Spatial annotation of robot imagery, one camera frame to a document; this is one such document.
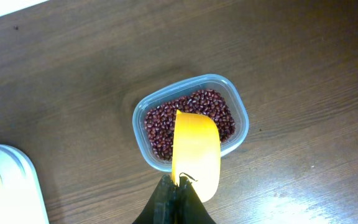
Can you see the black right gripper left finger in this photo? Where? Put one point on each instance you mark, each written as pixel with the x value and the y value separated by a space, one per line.
pixel 160 207

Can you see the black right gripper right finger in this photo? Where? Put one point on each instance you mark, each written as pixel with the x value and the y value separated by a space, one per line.
pixel 190 209

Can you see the small yellow scoop bowl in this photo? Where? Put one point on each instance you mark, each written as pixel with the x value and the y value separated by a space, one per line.
pixel 197 153

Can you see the white digital kitchen scale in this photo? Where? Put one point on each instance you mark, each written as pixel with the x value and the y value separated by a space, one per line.
pixel 21 199

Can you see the red beans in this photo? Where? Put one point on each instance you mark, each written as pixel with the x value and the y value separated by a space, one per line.
pixel 159 122

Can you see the clear plastic container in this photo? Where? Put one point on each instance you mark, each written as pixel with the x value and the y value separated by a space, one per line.
pixel 182 88

